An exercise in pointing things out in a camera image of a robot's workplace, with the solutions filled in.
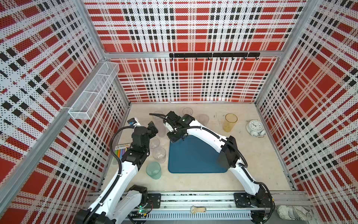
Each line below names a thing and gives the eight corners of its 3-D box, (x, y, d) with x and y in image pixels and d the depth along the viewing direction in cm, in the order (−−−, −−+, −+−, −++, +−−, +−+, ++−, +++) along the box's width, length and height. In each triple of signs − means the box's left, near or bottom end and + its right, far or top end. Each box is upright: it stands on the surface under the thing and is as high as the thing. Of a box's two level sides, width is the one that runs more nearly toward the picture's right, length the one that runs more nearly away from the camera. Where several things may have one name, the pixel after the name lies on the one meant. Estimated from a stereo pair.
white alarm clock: (248, 138, 101) (251, 134, 97) (244, 123, 109) (245, 119, 106) (264, 138, 101) (267, 134, 97) (258, 123, 109) (260, 119, 106)
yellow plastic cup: (219, 130, 106) (223, 118, 95) (224, 123, 110) (228, 111, 99) (228, 135, 103) (234, 123, 92) (233, 128, 107) (238, 116, 96)
